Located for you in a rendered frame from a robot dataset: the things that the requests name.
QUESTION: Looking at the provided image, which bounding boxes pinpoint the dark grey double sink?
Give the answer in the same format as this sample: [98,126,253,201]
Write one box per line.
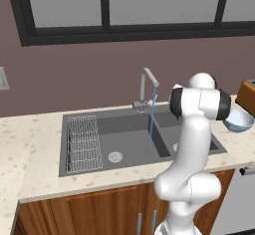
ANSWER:
[58,104,229,178]

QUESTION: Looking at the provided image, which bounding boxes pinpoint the light blue bowl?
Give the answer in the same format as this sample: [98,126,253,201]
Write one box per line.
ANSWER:
[222,109,255,133]

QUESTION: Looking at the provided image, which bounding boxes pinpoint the grey kitchen tap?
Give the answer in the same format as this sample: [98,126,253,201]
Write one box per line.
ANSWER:
[131,67,160,113]

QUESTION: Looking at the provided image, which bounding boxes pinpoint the black framed window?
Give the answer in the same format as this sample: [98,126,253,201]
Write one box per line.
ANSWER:
[5,0,255,47]

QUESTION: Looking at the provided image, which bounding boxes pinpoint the brown toaster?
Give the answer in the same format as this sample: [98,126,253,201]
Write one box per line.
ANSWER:
[235,79,255,118]

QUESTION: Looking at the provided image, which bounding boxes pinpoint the silver dishwasher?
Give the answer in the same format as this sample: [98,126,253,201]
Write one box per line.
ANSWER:
[209,165,255,235]

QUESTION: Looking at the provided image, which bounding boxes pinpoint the white wire dish rack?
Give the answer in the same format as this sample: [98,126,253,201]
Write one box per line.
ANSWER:
[66,115,104,174]

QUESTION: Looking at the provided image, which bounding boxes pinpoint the grey cupboard handle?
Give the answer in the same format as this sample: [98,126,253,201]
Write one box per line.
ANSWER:
[150,209,158,235]
[136,212,143,235]

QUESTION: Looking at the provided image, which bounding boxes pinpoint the grey wall socket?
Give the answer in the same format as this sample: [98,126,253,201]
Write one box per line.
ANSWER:
[0,66,11,92]

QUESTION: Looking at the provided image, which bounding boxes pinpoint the grey dishwasher handle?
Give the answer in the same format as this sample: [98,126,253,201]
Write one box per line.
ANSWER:
[239,166,255,176]

